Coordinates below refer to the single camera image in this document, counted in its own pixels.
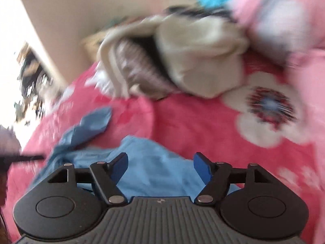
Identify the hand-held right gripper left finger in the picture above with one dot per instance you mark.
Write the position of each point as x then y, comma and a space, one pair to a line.
120, 166

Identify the cream nightstand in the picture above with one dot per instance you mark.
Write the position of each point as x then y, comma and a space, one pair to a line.
92, 44

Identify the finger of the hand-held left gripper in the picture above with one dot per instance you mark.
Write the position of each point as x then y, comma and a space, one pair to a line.
31, 157

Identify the wheelchair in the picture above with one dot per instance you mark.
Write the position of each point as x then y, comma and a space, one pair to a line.
35, 78

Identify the pile of unfolded clothes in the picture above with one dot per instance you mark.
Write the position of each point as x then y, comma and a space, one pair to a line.
198, 56

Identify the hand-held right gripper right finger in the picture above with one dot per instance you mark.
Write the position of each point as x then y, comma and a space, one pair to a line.
201, 166

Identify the pink floral blanket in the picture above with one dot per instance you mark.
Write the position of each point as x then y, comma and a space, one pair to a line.
193, 122

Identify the light blue t-shirt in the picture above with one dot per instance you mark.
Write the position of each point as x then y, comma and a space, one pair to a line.
152, 162

